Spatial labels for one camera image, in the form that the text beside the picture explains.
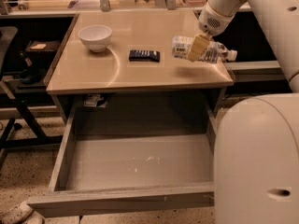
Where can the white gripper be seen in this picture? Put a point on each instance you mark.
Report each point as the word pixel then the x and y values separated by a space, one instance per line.
pixel 214 20

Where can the blue plastic water bottle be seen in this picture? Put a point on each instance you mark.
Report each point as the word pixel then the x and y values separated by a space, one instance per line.
pixel 181 46

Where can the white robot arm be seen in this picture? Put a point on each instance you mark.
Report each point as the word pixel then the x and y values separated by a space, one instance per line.
pixel 256 156

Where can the grey counter cabinet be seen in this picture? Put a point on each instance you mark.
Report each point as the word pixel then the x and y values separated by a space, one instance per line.
pixel 80 71

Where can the grey open top drawer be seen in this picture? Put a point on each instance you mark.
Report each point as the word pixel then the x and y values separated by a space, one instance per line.
pixel 128 159

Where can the dark blue snack bag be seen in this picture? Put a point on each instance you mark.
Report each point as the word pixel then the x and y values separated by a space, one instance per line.
pixel 139 55

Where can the white ceramic bowl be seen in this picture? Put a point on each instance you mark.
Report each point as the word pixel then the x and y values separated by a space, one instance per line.
pixel 95 38

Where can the white shoe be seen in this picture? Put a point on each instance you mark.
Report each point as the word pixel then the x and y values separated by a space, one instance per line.
pixel 16 214

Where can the black chair frame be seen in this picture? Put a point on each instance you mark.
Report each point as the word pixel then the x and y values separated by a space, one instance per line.
pixel 7 35

